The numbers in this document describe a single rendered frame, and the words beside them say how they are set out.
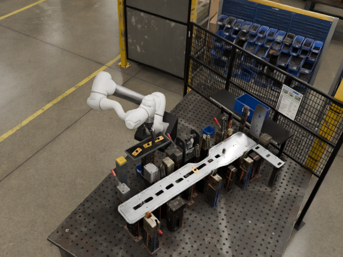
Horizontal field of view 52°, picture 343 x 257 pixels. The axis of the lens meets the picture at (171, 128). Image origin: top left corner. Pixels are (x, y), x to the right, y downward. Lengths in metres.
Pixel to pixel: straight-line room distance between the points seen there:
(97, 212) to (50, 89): 2.97
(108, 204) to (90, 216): 0.19
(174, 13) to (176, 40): 0.39
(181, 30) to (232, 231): 3.03
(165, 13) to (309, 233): 3.31
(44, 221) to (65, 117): 1.67
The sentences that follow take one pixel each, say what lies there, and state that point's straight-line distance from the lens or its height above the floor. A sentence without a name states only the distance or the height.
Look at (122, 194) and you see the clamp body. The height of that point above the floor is 1.04.
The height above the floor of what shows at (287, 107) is 1.25.
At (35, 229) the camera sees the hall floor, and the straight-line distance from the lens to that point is 3.89.
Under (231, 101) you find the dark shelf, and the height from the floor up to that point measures 1.03.
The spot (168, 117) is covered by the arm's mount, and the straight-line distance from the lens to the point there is 3.42.
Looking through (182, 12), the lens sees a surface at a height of 1.20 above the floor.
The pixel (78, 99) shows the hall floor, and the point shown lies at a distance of 5.29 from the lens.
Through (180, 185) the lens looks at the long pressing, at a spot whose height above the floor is 1.00.
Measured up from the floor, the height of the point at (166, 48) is 0.57.
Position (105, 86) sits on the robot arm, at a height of 1.48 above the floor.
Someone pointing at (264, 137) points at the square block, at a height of 1.06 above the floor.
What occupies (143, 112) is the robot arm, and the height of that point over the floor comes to 1.59.
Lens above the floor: 3.15
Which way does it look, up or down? 42 degrees down
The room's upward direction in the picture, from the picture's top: 4 degrees clockwise
